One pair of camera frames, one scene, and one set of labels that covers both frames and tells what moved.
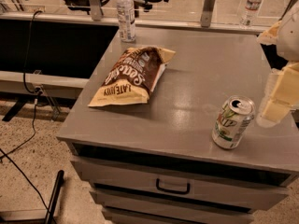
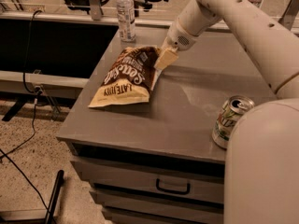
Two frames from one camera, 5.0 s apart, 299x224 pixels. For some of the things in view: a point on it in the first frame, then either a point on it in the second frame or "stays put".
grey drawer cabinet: (155, 162) stays put
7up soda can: (233, 121) stays put
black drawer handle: (157, 184) stays put
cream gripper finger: (281, 95) to (165, 59)
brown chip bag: (134, 78) stays put
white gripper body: (290, 35) to (178, 37)
